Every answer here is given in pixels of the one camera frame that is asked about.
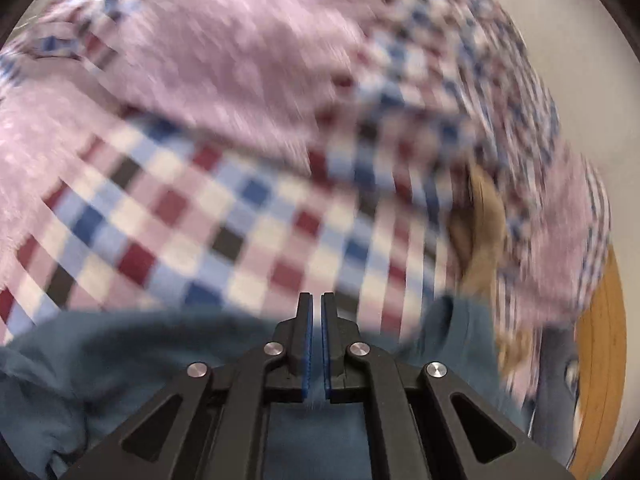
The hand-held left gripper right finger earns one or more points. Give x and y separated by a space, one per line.
327 360

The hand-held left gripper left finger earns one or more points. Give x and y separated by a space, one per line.
306 360

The teal sweatshirt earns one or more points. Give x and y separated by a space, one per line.
125 360

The tan garment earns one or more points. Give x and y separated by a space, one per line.
480 230

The blue plush penguin pillow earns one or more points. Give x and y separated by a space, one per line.
555 385

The checked lilac pillow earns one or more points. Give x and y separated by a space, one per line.
560 240

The wooden headboard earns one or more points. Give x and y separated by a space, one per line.
602 350

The checked lilac duvet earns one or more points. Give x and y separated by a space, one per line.
225 50

